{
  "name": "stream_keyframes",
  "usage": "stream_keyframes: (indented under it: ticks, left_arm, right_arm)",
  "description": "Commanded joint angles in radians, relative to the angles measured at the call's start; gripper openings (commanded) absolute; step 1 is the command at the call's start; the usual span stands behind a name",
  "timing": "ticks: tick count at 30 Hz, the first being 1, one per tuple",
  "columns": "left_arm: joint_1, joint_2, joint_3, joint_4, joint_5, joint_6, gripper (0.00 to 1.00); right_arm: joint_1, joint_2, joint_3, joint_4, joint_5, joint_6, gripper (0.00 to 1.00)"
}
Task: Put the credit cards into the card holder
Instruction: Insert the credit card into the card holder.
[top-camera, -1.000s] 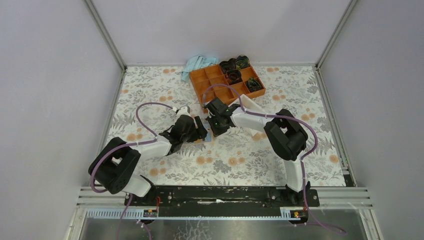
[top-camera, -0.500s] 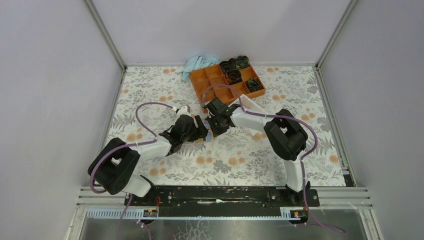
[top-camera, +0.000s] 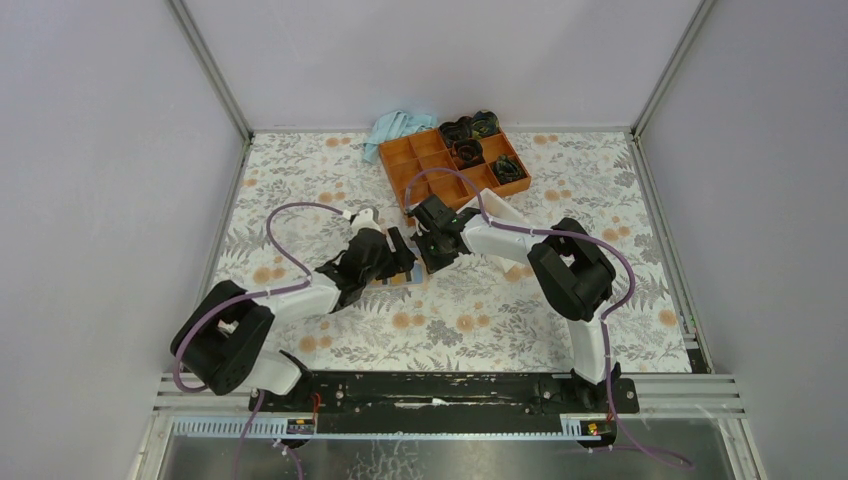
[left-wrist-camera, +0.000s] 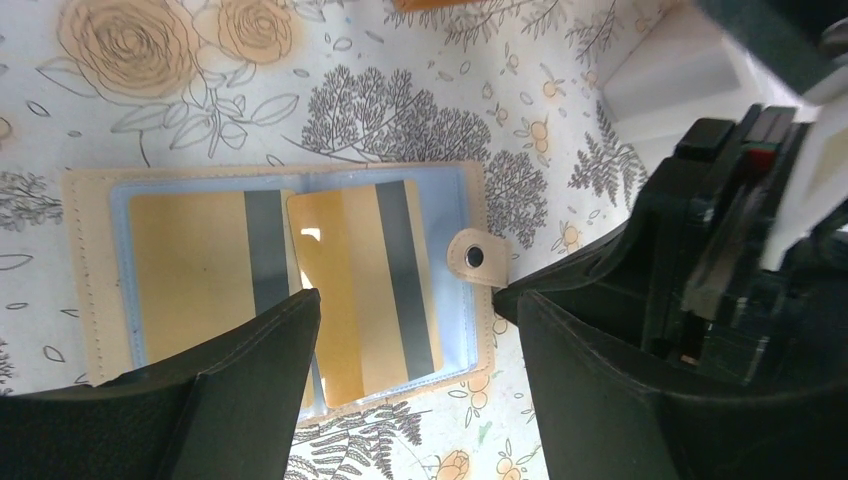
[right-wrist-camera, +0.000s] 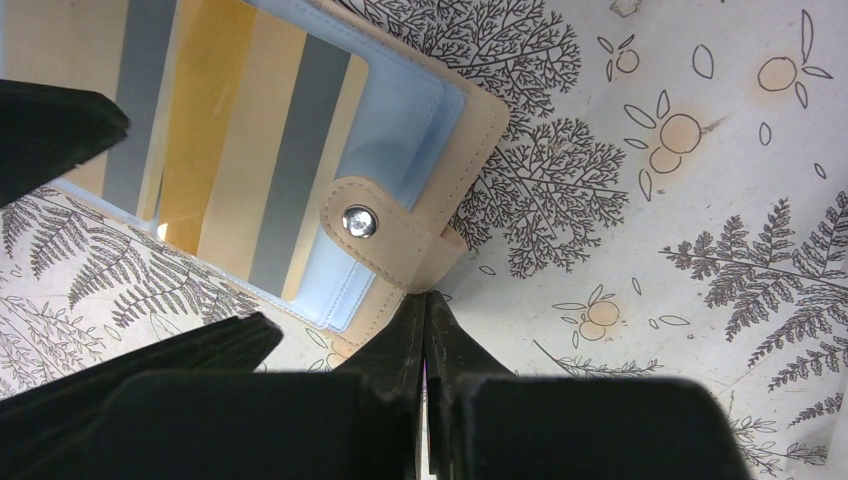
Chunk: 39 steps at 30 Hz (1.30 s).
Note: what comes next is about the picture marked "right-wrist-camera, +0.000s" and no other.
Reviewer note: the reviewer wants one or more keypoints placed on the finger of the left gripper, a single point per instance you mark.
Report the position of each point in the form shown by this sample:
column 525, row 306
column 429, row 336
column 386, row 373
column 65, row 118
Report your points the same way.
column 43, row 421
column 47, row 131

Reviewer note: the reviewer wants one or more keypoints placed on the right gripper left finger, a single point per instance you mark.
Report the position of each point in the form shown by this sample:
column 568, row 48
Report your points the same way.
column 360, row 420

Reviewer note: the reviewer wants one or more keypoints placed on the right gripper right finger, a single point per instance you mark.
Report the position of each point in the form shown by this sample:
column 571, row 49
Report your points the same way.
column 485, row 422

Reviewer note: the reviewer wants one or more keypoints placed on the beige card holder wallet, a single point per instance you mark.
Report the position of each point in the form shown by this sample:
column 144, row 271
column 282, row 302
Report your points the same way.
column 419, row 138

